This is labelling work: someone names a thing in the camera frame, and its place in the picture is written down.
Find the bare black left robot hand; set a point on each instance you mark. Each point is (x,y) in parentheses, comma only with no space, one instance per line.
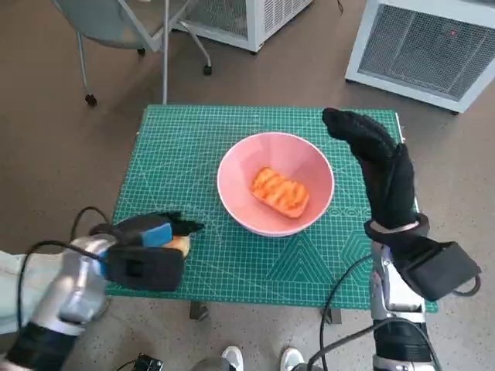
(154,233)

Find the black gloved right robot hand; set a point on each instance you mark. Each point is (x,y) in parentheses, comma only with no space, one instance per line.
(390,185)

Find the round bread bun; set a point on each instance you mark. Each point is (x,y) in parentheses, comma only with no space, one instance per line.
(181,245)

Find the pink bowl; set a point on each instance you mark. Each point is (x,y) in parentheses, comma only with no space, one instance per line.
(239,193)

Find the oblong toasted bread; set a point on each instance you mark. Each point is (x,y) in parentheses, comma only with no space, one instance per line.
(280,193)

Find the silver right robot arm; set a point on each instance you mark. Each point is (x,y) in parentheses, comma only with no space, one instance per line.
(394,293)

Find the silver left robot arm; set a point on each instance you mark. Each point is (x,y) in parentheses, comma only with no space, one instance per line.
(73,286)

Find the green cutting mat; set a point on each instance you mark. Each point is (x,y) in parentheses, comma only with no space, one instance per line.
(251,270)

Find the small black device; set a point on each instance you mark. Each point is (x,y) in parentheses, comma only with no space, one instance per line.
(149,363)

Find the white mesh cabinet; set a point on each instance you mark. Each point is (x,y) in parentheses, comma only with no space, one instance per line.
(247,19)
(421,50)

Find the white shoe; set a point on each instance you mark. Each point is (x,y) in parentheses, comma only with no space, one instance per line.
(233,357)
(292,357)

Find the thin metal pole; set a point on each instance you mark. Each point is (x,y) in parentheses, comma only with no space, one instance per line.
(165,58)

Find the grey office chair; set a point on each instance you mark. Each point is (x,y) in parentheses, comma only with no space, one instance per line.
(112,23)

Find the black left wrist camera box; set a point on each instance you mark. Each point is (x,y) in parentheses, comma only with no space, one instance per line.
(147,270)

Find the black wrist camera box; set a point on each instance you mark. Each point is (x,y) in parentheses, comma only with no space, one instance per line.
(441,270)
(147,270)

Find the black table leg bracket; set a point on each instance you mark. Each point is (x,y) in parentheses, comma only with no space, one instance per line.
(332,316)
(199,311)

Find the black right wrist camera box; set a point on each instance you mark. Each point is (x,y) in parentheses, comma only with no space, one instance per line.
(441,270)

